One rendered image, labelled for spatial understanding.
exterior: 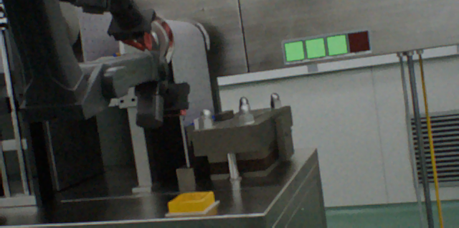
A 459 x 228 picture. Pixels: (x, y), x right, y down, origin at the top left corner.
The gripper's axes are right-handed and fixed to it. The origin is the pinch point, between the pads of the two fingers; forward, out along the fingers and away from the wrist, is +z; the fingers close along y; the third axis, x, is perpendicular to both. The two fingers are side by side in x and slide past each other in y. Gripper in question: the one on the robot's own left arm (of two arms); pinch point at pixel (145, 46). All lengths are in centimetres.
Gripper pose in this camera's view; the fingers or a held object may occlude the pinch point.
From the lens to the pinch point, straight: 126.5
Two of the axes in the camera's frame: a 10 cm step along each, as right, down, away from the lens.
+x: 1.4, -8.2, 5.5
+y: 9.5, -0.4, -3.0
